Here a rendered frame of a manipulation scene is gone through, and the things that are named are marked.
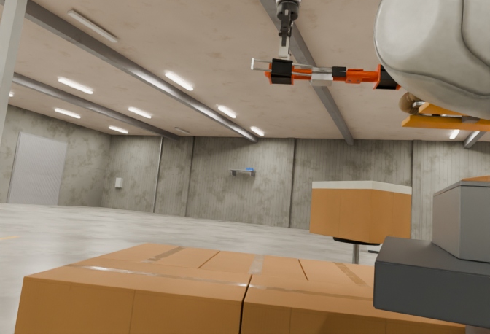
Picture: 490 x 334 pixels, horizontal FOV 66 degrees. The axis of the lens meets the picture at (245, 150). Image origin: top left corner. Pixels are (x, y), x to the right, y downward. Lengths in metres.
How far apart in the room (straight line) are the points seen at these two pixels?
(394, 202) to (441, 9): 2.42
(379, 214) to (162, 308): 1.86
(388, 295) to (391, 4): 0.29
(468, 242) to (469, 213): 0.03
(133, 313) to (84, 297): 0.14
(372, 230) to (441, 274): 2.27
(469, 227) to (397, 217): 2.33
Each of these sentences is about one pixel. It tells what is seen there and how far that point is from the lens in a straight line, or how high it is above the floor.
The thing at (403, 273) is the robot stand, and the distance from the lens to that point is 0.35.
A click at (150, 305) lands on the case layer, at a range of 1.09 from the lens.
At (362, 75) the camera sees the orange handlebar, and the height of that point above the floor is 1.23.
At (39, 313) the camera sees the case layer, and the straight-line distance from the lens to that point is 1.22.
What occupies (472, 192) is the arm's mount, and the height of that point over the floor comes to 0.82.
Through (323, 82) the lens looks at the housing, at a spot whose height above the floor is 1.21.
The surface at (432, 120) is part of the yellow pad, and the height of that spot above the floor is 1.12.
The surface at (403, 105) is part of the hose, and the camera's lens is 1.38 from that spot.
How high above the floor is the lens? 0.79
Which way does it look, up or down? 8 degrees up
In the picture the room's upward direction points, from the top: 5 degrees clockwise
